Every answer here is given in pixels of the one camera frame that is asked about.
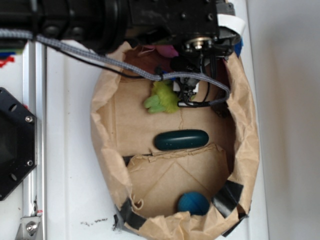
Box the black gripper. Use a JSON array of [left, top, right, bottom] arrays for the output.
[[126, 0, 247, 76]]

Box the pink plush bunny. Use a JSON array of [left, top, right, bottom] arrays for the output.
[[138, 45, 179, 58]]

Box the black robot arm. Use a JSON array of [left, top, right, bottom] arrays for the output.
[[0, 0, 246, 81]]

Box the green plush frog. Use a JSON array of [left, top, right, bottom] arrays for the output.
[[143, 79, 180, 114]]

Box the brown rock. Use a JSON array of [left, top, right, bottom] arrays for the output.
[[211, 90, 230, 119]]

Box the dark green oval case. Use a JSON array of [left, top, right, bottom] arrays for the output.
[[154, 129, 209, 151]]

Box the brown paper bag bin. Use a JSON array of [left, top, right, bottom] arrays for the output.
[[90, 54, 260, 240]]

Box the blue ball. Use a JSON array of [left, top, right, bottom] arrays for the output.
[[177, 191, 210, 216]]

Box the white plastic tray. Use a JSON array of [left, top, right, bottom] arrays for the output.
[[45, 0, 270, 240]]

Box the grey braided cable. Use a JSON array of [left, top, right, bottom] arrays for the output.
[[0, 27, 231, 108]]

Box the aluminium extrusion rail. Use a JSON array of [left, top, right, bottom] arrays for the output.
[[22, 42, 47, 217]]

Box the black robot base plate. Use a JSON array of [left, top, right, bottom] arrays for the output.
[[0, 87, 37, 201]]

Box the metal corner bracket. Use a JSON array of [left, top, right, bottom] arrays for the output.
[[15, 216, 43, 240]]

